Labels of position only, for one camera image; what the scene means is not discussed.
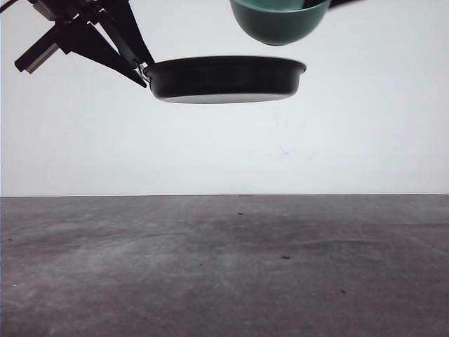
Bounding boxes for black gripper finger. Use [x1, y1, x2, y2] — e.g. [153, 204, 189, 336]
[328, 0, 365, 11]

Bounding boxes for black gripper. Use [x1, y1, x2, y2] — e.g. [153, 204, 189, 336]
[15, 1, 155, 88]

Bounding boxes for teal ceramic bowl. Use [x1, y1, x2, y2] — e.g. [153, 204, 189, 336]
[230, 1, 331, 46]

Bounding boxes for black pan with green handle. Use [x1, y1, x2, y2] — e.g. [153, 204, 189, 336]
[134, 55, 307, 104]

